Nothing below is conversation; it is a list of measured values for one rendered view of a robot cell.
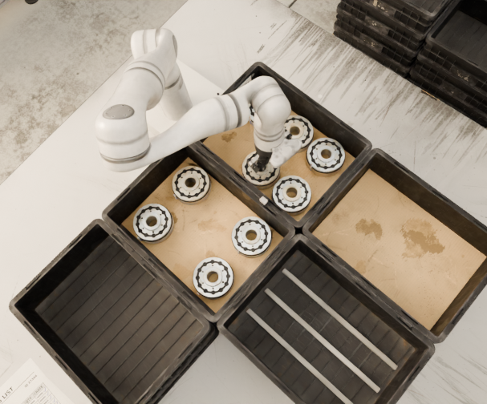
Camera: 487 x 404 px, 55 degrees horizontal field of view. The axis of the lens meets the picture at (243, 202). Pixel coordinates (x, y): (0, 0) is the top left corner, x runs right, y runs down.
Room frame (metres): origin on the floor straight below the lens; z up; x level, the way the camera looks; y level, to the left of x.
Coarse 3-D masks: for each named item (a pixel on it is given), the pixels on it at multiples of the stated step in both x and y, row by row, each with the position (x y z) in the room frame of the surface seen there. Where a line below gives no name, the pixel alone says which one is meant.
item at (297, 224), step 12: (276, 72) 0.73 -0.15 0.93; (288, 84) 0.68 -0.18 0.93; (300, 96) 0.64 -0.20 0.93; (324, 108) 0.59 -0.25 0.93; (336, 120) 0.55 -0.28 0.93; (348, 132) 0.52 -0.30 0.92; (204, 144) 0.55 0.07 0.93; (216, 156) 0.51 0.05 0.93; (360, 156) 0.44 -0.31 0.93; (228, 168) 0.47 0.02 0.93; (348, 168) 0.42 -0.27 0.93; (240, 180) 0.44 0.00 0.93; (336, 180) 0.39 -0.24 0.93; (276, 204) 0.36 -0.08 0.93; (288, 216) 0.32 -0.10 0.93; (300, 228) 0.29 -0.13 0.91
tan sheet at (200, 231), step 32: (192, 160) 0.56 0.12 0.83; (160, 192) 0.48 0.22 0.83; (224, 192) 0.45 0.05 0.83; (128, 224) 0.41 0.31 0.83; (192, 224) 0.38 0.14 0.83; (224, 224) 0.36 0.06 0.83; (160, 256) 0.31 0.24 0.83; (192, 256) 0.29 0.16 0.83; (224, 256) 0.28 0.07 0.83; (192, 288) 0.21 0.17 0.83
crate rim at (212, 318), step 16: (192, 144) 0.56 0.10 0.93; (160, 160) 0.53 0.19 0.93; (208, 160) 0.51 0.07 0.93; (144, 176) 0.49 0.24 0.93; (128, 192) 0.46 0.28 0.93; (112, 208) 0.42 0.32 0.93; (272, 208) 0.35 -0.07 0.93; (112, 224) 0.38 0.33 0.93; (288, 224) 0.30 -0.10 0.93; (128, 240) 0.33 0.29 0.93; (288, 240) 0.26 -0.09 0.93; (144, 256) 0.29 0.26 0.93; (272, 256) 0.23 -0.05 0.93; (160, 272) 0.24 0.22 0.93; (256, 272) 0.20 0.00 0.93; (176, 288) 0.20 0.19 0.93; (240, 288) 0.17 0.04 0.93; (192, 304) 0.16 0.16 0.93; (224, 304) 0.14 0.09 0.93; (208, 320) 0.11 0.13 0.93
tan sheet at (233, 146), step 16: (240, 128) 0.63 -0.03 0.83; (208, 144) 0.60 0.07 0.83; (224, 144) 0.59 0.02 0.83; (240, 144) 0.58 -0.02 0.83; (224, 160) 0.54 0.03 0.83; (240, 160) 0.53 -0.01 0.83; (288, 160) 0.51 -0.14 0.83; (304, 160) 0.50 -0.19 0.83; (352, 160) 0.47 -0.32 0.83; (304, 176) 0.45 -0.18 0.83; (320, 176) 0.44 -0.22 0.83; (336, 176) 0.44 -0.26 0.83; (320, 192) 0.40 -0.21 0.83
